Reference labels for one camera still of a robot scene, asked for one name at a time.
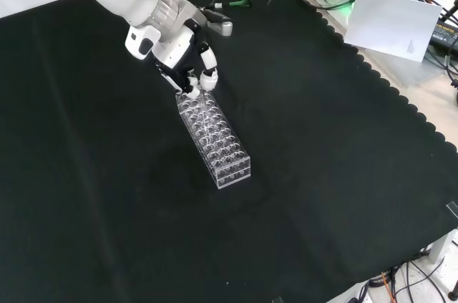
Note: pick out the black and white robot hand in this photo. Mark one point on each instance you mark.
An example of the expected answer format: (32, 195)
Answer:
(175, 56)

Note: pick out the clear glass test tube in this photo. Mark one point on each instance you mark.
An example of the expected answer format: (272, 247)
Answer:
(203, 106)

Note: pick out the clear plastic test tube rack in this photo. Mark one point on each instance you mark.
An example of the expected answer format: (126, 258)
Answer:
(214, 142)

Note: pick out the black bench cloth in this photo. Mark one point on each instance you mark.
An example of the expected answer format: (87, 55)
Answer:
(143, 192)

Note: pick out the white paper sheet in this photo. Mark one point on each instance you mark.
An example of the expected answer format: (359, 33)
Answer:
(390, 23)

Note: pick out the clear cloth clip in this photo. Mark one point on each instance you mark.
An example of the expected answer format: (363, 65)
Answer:
(277, 299)
(453, 208)

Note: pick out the black power adapter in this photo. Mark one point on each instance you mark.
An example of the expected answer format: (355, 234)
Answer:
(445, 35)

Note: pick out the white bench leg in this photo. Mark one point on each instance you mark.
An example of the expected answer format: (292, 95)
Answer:
(443, 245)

